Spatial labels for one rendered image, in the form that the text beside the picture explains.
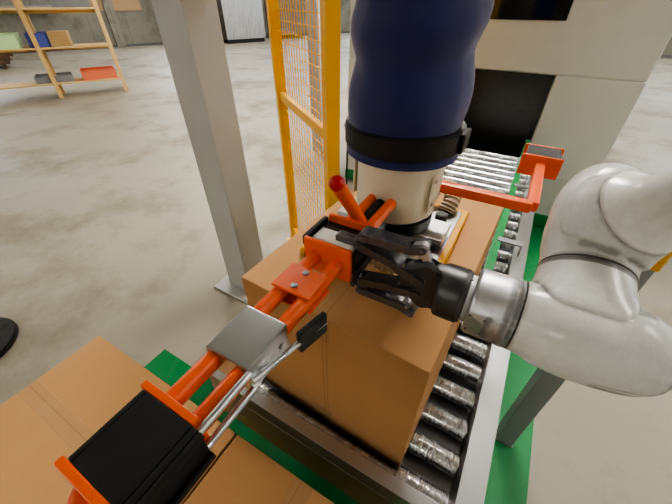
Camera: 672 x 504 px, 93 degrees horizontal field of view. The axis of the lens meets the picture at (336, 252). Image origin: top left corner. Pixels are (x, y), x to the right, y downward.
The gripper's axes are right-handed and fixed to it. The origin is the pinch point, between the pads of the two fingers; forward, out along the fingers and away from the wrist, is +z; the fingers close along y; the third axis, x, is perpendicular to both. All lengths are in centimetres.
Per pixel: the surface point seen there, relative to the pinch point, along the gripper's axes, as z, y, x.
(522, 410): -49, 83, 45
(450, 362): -22, 54, 30
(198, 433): -4.0, -2.4, -30.2
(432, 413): -21, 53, 12
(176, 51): 102, -17, 57
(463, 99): -10.1, -18.8, 23.6
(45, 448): 57, 53, -43
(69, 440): 54, 53, -39
